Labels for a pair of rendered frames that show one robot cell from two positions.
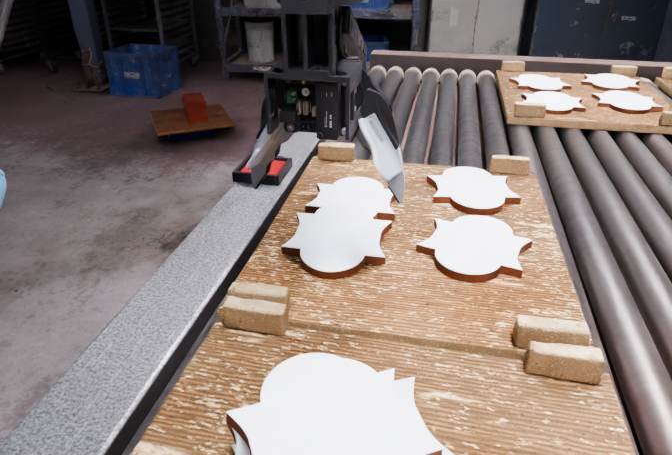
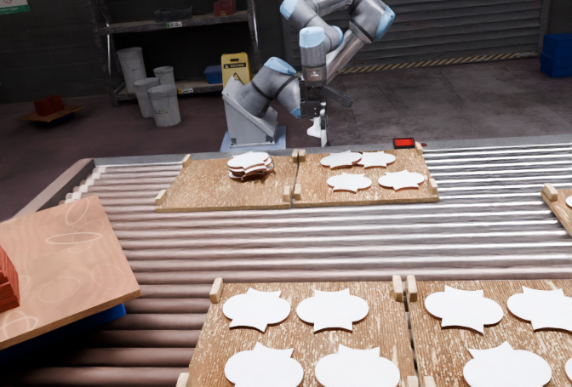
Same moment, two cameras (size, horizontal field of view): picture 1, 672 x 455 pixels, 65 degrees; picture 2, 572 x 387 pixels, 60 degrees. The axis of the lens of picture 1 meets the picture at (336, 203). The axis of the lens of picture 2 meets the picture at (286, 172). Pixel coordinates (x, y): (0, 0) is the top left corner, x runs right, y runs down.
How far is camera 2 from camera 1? 1.55 m
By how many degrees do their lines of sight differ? 76
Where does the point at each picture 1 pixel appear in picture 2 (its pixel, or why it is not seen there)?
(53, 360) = not seen: hidden behind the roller
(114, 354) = (288, 151)
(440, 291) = (320, 180)
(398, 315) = (306, 175)
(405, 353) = (290, 178)
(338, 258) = (327, 162)
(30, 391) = not seen: hidden behind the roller
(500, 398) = (277, 190)
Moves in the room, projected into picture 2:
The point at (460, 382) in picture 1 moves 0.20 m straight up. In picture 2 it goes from (281, 184) to (274, 125)
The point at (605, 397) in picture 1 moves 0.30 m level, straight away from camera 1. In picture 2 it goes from (279, 202) to (378, 221)
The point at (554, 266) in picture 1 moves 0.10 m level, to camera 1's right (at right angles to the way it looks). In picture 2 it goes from (344, 198) to (351, 215)
